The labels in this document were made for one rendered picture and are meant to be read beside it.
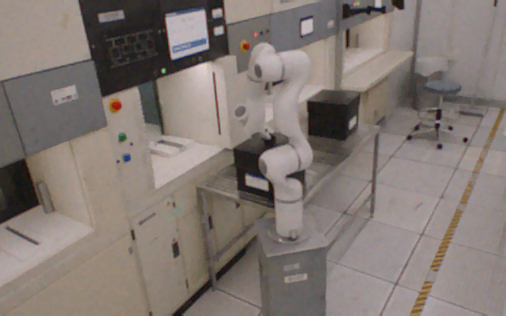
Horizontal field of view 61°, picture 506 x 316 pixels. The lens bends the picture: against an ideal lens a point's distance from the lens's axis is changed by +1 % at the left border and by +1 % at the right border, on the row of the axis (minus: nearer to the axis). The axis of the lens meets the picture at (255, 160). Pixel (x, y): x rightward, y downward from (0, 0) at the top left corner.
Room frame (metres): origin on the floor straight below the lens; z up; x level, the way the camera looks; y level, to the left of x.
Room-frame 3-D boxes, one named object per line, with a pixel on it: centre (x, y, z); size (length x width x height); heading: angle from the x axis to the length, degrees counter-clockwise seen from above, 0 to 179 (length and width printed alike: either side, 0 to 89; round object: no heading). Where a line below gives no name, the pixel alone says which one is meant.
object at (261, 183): (2.03, -0.08, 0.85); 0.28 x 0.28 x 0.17; 54
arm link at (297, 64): (1.61, -0.16, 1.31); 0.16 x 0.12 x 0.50; 118
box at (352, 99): (2.77, -0.56, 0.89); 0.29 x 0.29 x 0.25; 58
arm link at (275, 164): (1.58, -0.10, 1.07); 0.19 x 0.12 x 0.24; 118
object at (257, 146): (2.03, -0.08, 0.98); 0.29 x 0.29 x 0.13; 54
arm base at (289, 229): (1.59, -0.13, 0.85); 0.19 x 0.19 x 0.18
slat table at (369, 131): (2.44, -0.28, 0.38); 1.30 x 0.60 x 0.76; 145
